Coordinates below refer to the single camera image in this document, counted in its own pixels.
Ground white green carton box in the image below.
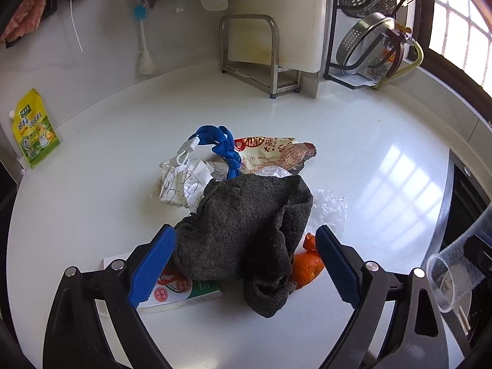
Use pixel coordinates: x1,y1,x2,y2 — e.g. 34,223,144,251
103,256,224,314

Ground red white snack packet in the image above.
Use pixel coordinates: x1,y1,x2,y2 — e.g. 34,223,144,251
234,136,318,179

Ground black dish rack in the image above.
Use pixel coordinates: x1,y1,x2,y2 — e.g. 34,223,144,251
324,0,404,89

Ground white bottle brush blue grip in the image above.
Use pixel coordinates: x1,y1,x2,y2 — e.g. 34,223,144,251
133,5,158,75

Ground white cutting board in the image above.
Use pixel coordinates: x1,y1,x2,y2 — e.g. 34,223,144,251
231,0,333,73

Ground yellow hose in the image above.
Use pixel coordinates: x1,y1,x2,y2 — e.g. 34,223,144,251
375,40,424,90

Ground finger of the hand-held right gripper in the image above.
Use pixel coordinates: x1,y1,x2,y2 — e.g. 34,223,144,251
463,232,492,277

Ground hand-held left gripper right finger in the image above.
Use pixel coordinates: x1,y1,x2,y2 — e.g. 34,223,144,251
315,224,451,369

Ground pink towel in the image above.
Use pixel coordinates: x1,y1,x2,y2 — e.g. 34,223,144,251
0,0,54,45

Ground steel board rack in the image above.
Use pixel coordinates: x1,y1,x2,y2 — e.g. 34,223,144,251
219,14,302,98

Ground clear plastic cup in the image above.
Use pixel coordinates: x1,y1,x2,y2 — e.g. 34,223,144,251
426,254,474,313

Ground steel colander pot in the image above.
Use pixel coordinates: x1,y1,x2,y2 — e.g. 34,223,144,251
336,12,396,75

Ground black stove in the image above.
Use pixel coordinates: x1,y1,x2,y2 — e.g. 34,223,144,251
438,161,492,254

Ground orange peel piece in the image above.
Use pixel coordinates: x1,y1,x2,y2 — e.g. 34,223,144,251
288,232,325,289

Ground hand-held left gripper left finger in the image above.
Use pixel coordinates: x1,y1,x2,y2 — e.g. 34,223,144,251
42,223,181,369

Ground crumpled checkered paper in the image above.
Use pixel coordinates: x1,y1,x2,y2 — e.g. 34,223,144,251
152,157,227,212

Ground window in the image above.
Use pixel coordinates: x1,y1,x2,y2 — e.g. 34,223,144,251
427,0,492,97

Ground dark grey cloth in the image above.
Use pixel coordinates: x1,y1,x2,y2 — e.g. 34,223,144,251
167,175,314,318

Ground clear plastic wrap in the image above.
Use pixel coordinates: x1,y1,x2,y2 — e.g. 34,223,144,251
256,165,348,239

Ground yellow seasoning pouch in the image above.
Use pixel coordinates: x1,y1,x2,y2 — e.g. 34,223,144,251
10,88,61,169

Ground blue braided strap white hook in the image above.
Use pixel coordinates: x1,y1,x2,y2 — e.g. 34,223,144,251
175,125,243,179

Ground wooden chopsticks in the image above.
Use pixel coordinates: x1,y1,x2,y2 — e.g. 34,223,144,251
455,304,473,335

